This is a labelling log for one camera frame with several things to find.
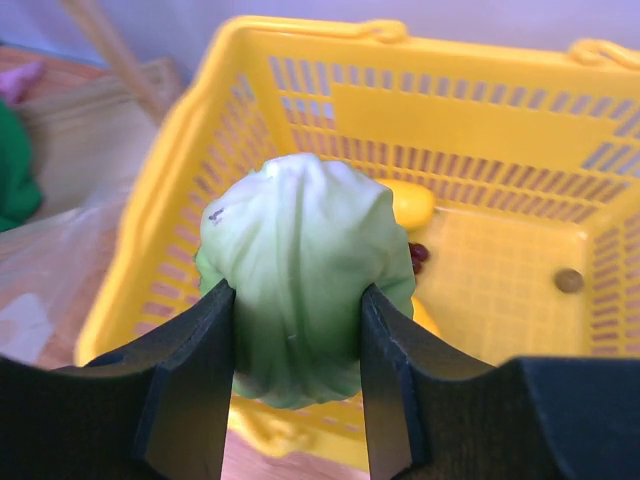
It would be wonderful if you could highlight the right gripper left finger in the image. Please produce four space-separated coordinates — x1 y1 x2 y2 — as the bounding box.
1 282 235 479

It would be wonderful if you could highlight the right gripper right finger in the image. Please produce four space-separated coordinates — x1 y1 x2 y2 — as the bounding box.
360 287 639 479

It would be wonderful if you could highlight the clear zip top bag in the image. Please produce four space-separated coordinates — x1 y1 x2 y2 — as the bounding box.
1 200 123 368

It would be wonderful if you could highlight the green cabbage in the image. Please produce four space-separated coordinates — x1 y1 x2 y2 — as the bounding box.
195 153 416 410

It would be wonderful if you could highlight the dark red grapes bunch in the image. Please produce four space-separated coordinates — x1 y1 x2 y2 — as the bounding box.
409 242 431 276

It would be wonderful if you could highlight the small brown kiwi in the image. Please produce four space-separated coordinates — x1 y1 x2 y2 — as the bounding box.
553 268 585 294

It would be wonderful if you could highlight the yellow mango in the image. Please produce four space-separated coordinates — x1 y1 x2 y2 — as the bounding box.
377 179 436 231

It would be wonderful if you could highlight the green shirt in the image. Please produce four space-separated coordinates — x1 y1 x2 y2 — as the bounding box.
0 101 42 232

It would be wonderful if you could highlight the yellow plastic basket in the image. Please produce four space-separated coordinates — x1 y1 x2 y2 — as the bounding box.
74 14 640 474

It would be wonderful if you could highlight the wooden clothes rack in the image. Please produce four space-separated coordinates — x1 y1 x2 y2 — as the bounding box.
0 0 189 221

